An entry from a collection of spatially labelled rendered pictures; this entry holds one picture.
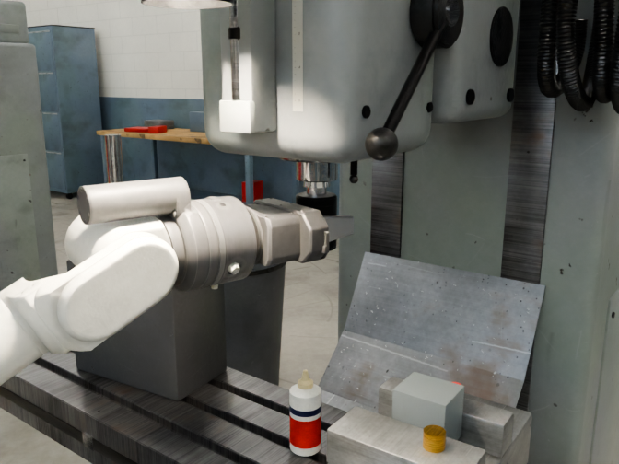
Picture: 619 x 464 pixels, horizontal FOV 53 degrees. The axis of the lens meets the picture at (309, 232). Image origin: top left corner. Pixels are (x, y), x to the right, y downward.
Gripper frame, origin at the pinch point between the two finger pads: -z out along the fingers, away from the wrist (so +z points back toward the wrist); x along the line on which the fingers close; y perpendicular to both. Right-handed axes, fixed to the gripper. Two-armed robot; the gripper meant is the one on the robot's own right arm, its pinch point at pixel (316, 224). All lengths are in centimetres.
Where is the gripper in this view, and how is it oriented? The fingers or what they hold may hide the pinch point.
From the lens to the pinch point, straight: 71.1
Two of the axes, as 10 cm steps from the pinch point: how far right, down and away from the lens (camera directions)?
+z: -7.9, 1.4, -6.0
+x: -6.2, -1.9, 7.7
